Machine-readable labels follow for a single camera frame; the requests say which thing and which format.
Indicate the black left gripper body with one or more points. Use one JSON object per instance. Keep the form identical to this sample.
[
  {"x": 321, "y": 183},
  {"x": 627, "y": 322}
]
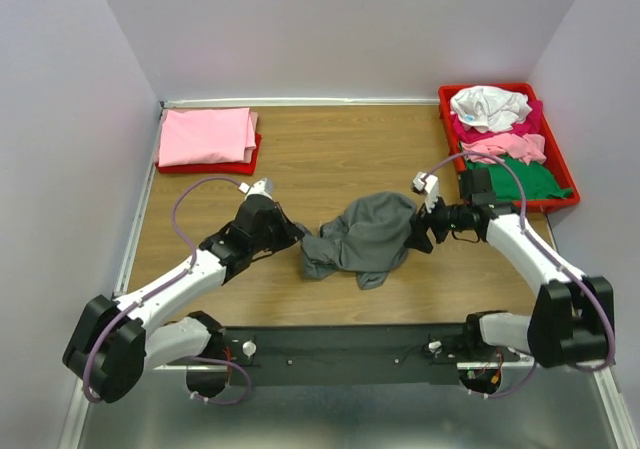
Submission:
[{"x": 271, "y": 240}]

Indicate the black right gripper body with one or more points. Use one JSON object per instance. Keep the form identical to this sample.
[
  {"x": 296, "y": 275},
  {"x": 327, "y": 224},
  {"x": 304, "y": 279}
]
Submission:
[{"x": 455, "y": 213}]

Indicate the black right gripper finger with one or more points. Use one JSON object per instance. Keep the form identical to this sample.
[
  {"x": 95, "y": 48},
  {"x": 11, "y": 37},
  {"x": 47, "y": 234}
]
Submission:
[
  {"x": 418, "y": 238},
  {"x": 436, "y": 224}
]

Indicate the grey t shirt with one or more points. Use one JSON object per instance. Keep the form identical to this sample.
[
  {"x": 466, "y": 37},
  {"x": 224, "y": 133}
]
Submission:
[{"x": 367, "y": 240}]

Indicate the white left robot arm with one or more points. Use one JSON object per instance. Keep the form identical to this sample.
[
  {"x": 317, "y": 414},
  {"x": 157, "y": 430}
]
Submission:
[{"x": 116, "y": 340}]

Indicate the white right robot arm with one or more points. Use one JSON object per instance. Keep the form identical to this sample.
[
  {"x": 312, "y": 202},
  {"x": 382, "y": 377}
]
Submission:
[{"x": 572, "y": 323}]

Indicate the folded red t shirt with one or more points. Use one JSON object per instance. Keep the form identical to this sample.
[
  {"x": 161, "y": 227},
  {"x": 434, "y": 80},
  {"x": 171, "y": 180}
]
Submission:
[{"x": 233, "y": 168}]

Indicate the green t shirt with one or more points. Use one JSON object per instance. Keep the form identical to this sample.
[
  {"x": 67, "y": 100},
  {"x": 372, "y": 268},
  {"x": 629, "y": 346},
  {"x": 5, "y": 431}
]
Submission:
[{"x": 537, "y": 182}]

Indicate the light pink t shirt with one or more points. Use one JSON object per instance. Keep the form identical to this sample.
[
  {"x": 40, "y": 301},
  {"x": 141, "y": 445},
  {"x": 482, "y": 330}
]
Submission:
[{"x": 527, "y": 148}]

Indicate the white t shirt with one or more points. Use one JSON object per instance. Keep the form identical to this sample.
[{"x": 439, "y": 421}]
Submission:
[{"x": 489, "y": 109}]

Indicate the magenta t shirt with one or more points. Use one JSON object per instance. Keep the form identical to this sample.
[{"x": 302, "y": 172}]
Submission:
[{"x": 531, "y": 125}]

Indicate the folded pink t shirt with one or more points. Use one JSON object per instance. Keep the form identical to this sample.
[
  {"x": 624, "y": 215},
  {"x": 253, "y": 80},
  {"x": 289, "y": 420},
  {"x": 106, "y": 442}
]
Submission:
[{"x": 207, "y": 136}]

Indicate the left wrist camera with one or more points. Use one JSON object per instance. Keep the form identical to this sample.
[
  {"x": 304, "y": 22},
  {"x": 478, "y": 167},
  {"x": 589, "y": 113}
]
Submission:
[{"x": 263, "y": 187}]

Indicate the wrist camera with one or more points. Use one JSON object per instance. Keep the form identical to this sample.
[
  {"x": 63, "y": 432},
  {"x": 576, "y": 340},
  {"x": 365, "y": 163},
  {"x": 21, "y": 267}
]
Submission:
[
  {"x": 427, "y": 185},
  {"x": 263, "y": 187}
]

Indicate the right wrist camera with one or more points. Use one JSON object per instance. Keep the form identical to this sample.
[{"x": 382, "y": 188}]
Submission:
[{"x": 427, "y": 185}]

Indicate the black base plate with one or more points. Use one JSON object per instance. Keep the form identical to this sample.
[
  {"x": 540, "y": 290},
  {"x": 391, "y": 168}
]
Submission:
[{"x": 358, "y": 354}]

